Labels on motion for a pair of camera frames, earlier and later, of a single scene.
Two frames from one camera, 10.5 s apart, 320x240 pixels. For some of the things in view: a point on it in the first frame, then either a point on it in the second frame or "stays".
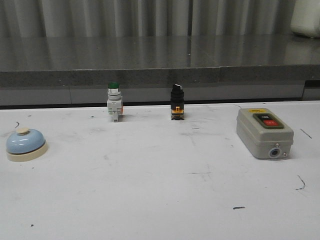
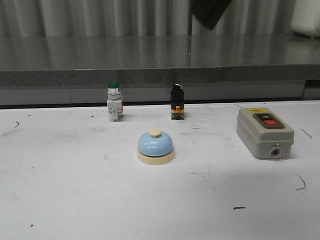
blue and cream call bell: [26, 145] → [155, 148]
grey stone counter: [156, 60] stays
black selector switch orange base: [177, 102] stays
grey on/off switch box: [264, 133] stays
